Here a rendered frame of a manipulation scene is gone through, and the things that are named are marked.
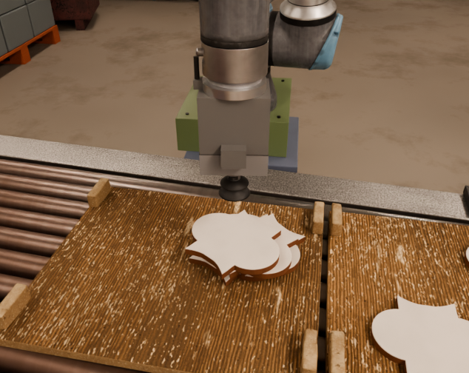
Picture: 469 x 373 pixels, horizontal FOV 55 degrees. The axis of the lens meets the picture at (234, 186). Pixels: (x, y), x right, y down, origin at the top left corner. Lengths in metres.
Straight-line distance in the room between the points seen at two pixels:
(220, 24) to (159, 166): 0.53
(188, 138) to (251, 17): 0.64
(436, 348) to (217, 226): 0.33
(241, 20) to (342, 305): 0.39
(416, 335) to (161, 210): 0.45
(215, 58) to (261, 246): 0.28
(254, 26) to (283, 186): 0.47
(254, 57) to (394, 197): 0.50
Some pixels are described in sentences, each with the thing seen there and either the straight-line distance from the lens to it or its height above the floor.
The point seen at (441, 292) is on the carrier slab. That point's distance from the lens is 0.71.
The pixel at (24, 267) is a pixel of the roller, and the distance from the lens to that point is 0.79.
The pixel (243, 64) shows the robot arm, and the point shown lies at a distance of 0.50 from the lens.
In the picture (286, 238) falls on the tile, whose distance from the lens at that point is 0.69.
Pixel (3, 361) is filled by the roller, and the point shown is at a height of 0.91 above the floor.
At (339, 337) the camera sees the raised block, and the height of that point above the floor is 0.96.
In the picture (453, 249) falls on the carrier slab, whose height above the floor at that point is 0.94.
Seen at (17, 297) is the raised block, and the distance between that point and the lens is 0.67.
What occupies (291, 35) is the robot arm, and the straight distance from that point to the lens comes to 0.98.
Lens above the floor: 1.42
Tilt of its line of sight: 34 degrees down
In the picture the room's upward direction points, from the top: straight up
